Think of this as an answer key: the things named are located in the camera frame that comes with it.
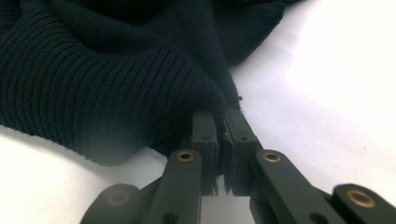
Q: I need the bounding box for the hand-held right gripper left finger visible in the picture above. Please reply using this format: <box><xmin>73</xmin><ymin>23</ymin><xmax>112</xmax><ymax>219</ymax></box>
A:
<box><xmin>141</xmin><ymin>111</ymin><xmax>219</xmax><ymax>224</ymax></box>

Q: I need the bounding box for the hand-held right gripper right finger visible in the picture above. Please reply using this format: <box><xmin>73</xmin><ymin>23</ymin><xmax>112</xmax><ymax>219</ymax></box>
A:
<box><xmin>222</xmin><ymin>108</ymin><xmax>347</xmax><ymax>224</ymax></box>

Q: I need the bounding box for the black knit vest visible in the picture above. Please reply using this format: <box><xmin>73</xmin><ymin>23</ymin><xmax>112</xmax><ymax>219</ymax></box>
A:
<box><xmin>0</xmin><ymin>0</ymin><xmax>304</xmax><ymax>167</ymax></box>

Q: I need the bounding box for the white table sheet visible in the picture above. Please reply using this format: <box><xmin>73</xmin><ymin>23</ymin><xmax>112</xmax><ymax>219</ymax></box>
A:
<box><xmin>0</xmin><ymin>0</ymin><xmax>396</xmax><ymax>224</ymax></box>

